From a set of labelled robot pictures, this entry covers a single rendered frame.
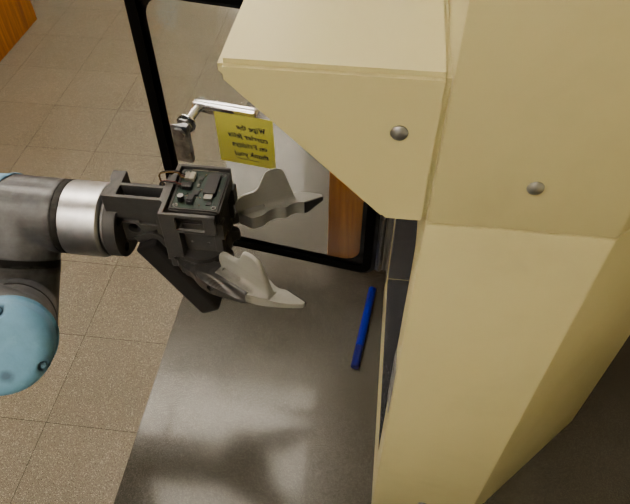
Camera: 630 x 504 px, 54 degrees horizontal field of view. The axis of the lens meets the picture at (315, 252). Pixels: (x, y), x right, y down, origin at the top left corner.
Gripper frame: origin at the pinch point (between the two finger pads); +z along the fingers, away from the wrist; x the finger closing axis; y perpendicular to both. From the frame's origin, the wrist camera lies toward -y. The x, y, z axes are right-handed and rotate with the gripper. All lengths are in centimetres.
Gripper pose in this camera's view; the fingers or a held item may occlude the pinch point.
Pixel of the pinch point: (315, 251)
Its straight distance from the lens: 61.3
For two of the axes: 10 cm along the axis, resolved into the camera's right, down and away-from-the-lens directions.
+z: 9.9, 0.9, -0.8
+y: 0.0, -6.7, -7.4
